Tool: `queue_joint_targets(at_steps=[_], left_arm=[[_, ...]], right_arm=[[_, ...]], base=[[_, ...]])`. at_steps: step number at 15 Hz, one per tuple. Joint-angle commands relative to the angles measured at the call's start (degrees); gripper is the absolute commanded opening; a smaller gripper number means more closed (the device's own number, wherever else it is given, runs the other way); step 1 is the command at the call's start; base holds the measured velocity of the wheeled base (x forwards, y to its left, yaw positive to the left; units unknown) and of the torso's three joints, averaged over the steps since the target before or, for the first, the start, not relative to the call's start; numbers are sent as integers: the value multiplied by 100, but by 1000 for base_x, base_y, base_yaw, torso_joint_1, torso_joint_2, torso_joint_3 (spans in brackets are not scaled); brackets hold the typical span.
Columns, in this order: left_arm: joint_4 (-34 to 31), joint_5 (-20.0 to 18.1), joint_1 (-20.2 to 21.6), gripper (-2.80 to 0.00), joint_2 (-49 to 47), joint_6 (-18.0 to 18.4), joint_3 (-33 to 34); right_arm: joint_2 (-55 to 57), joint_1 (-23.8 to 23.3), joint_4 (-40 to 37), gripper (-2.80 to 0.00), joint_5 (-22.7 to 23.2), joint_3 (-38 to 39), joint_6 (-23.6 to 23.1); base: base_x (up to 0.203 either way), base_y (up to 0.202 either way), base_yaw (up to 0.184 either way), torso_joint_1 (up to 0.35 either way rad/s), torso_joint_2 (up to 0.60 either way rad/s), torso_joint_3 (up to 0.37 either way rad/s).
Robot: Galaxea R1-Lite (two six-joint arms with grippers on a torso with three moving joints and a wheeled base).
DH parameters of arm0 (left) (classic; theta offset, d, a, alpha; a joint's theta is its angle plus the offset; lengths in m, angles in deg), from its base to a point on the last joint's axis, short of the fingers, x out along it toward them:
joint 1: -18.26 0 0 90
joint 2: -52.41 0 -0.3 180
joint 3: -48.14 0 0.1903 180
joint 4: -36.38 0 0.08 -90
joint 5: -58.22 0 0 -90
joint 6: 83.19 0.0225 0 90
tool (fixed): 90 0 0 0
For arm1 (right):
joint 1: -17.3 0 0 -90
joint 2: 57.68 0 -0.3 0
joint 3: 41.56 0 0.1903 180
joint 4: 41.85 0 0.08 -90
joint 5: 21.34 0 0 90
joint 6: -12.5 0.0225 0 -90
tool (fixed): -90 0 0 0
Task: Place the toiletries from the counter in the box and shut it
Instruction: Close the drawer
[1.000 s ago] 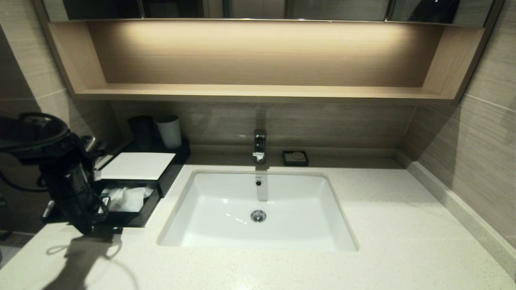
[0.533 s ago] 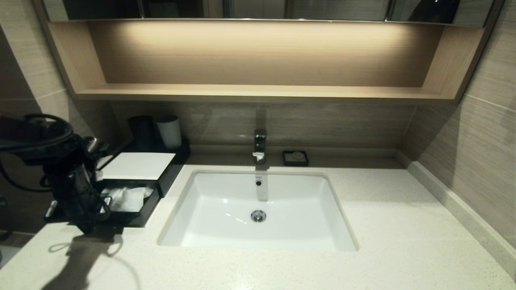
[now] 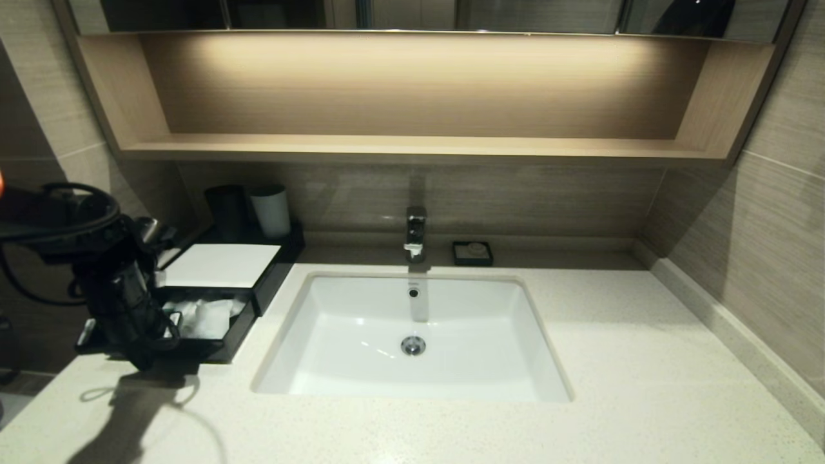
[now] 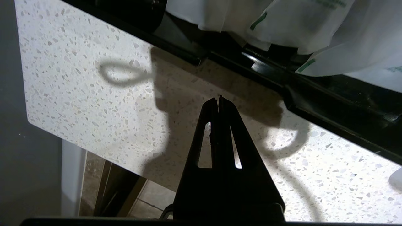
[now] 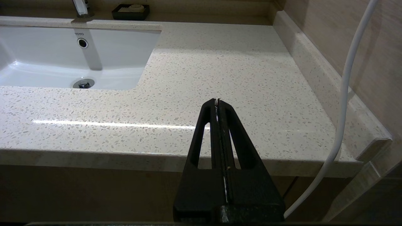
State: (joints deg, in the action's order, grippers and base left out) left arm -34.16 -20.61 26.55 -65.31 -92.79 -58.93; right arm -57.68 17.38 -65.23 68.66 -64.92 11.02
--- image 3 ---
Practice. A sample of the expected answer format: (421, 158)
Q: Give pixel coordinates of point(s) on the mirror cabinet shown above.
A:
(290, 16)

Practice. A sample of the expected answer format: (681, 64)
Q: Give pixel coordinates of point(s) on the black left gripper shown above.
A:
(135, 335)

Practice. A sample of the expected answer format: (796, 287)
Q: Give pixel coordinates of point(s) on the black amenity drawer box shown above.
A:
(280, 267)

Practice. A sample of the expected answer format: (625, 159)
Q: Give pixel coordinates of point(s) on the chrome sink drain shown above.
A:
(413, 346)

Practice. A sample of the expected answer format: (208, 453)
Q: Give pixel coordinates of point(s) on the black soap dish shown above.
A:
(456, 256)

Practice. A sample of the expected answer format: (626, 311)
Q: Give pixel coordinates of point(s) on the black plastic tray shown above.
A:
(219, 348)

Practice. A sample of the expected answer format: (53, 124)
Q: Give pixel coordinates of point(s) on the wooden wall shelf niche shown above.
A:
(412, 148)

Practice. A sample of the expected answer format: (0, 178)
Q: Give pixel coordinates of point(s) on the chrome faucet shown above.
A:
(416, 235)

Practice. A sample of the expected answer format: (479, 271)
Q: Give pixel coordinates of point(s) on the white cup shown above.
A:
(272, 212)

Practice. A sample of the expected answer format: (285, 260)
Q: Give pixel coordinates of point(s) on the white panel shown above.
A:
(222, 265)

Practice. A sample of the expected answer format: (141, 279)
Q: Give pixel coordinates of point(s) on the round soap bar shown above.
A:
(477, 249)

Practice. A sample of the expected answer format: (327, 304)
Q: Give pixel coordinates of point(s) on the black cup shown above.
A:
(227, 212)

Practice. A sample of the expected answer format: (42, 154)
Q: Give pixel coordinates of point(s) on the white shower cap packet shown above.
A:
(209, 319)

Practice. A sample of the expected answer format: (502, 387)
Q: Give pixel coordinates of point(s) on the white sink basin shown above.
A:
(477, 335)

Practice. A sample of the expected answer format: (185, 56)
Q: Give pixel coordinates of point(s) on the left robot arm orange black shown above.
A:
(103, 258)

